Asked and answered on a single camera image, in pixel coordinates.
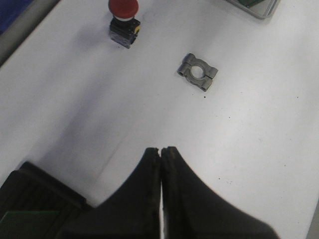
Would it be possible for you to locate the metal table edge rail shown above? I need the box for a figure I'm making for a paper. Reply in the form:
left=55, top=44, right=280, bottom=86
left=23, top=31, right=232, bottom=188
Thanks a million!
left=0, top=0, right=59, bottom=65

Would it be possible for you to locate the silver metal tray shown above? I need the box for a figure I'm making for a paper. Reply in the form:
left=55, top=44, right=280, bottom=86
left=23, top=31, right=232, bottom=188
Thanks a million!
left=227, top=0, right=281, bottom=20

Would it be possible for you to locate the red emergency stop button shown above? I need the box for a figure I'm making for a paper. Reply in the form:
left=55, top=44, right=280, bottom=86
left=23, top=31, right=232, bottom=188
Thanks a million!
left=108, top=0, right=141, bottom=49

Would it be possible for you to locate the black slotted board rack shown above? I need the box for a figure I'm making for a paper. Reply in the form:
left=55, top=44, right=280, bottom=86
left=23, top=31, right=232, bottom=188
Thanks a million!
left=0, top=162, right=92, bottom=239

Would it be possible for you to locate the green perforated circuit board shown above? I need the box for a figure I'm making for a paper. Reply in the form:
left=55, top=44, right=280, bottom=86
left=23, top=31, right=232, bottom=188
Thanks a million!
left=238, top=0, right=264, bottom=8

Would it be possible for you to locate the grey metal clamp block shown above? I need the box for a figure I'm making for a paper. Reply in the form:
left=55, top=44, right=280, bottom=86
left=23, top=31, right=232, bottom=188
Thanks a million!
left=177, top=53, right=218, bottom=92

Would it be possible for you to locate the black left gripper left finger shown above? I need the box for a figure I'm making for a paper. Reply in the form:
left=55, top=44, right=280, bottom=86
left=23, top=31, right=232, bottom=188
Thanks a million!
left=58, top=148, right=161, bottom=239

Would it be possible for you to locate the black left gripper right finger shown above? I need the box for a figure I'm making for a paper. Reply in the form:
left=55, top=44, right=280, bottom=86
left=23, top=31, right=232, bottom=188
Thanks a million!
left=161, top=146, right=278, bottom=239

